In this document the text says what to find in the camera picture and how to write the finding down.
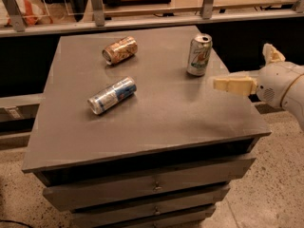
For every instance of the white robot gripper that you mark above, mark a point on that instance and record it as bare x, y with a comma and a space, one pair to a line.
273, 81

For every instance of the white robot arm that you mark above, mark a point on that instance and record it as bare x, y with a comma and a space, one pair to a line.
298, 113

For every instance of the green white 7up can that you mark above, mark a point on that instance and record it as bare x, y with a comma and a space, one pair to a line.
199, 54

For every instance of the brown gold soda can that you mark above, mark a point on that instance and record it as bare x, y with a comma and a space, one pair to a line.
120, 50

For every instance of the blue silver energy drink can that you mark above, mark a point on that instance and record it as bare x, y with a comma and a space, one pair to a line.
113, 94

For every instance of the grey drawer cabinet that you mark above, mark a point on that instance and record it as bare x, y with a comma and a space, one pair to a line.
163, 156

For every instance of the orange white cloth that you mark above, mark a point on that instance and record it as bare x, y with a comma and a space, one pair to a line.
32, 11

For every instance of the grey metal railing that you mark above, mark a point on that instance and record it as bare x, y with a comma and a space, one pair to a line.
83, 16

